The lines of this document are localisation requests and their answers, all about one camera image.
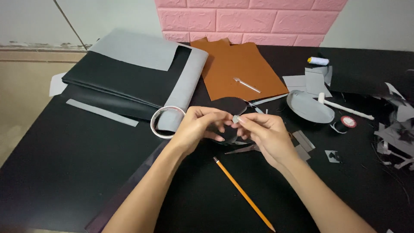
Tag brown leather sheet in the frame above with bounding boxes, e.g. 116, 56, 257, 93
190, 37, 289, 102

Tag white paper piece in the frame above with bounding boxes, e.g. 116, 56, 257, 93
49, 72, 68, 97

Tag grey narrow rectangular pieces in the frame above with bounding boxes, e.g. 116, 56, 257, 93
292, 130, 316, 161

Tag small grey notched scrap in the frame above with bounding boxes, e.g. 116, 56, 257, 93
324, 150, 342, 164

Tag grey metal scissors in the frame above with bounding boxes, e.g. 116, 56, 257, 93
224, 144, 261, 155

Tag white thread spool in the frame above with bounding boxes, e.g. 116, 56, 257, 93
307, 56, 330, 66

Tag white handled awl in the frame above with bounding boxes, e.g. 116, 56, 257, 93
233, 77, 261, 94

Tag white mallet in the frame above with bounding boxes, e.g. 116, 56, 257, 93
318, 92, 375, 121

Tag grey rectangular leather offcuts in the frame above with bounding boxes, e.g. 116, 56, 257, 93
282, 66, 333, 98

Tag thin grey leather strip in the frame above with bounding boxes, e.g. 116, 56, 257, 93
252, 93, 289, 106

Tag black red-labelled thread spool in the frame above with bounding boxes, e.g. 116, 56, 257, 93
329, 115, 358, 134

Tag grey oval leather piece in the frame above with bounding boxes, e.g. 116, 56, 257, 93
286, 90, 336, 124

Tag person's left hand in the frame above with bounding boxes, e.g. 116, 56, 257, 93
168, 106, 234, 158

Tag white double-sided tape roll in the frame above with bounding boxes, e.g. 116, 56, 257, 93
150, 105, 187, 140

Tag long grey leather strip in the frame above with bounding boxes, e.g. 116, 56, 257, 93
66, 98, 139, 128

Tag pink brick wall panel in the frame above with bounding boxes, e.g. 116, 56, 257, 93
155, 0, 348, 47

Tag black oval leather piece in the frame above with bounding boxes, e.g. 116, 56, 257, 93
207, 96, 250, 145

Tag person's right hand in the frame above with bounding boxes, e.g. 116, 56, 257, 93
235, 113, 299, 169

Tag yellow pencil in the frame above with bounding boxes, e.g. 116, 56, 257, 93
212, 156, 276, 233

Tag heap of leather scraps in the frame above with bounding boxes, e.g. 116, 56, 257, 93
371, 82, 414, 171

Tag folded black grey-backed leather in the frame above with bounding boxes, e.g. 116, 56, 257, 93
61, 28, 209, 134

